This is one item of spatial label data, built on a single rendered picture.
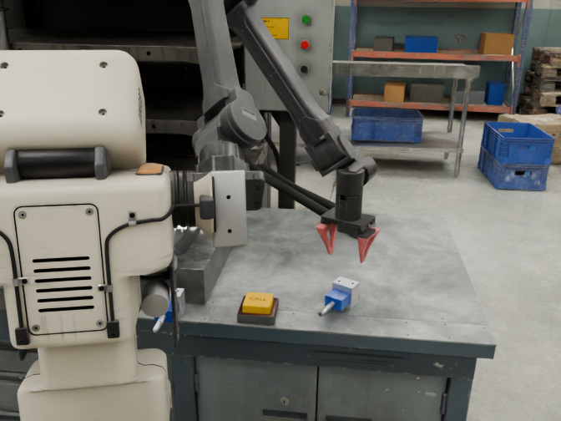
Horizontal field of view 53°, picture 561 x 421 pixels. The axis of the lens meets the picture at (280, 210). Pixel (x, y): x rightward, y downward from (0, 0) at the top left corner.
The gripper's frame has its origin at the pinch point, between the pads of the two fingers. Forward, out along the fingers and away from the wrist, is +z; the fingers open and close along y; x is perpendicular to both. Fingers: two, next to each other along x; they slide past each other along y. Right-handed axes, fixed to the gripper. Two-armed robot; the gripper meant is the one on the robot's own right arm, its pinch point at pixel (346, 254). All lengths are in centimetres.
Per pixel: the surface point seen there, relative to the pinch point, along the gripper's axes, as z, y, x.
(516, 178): 87, 29, -357
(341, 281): 7.3, 1.1, -0.2
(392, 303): 12.8, -9.1, -6.7
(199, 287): 7.9, 27.0, 18.7
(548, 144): 59, 11, -366
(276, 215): 13, 43, -37
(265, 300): 8.7, 12.1, 13.8
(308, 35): -40, 51, -67
